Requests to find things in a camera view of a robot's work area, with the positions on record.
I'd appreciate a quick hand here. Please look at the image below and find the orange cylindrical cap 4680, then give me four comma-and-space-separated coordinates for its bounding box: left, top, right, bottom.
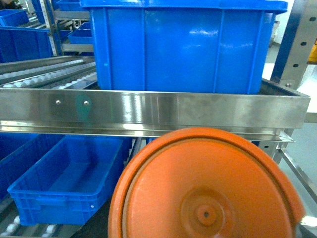
107, 127, 306, 238

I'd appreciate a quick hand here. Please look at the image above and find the large blue bin upper shelf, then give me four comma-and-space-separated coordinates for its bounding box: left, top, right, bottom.
80, 0, 288, 95

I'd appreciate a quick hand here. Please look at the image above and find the stainless steel shelf rack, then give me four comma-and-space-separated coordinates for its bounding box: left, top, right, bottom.
0, 0, 317, 238

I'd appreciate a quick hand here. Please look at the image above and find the blue bin lower shelf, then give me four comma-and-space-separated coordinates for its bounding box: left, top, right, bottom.
8, 136, 132, 226

